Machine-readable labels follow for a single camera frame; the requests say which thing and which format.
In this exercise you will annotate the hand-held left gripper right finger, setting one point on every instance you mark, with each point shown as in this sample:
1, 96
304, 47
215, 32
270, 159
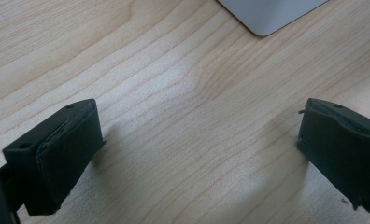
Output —
342, 149

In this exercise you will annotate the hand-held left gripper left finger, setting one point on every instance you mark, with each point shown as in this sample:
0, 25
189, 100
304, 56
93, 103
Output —
60, 155

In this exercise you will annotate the grey flat metal base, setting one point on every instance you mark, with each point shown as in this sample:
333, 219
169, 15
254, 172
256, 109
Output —
268, 14

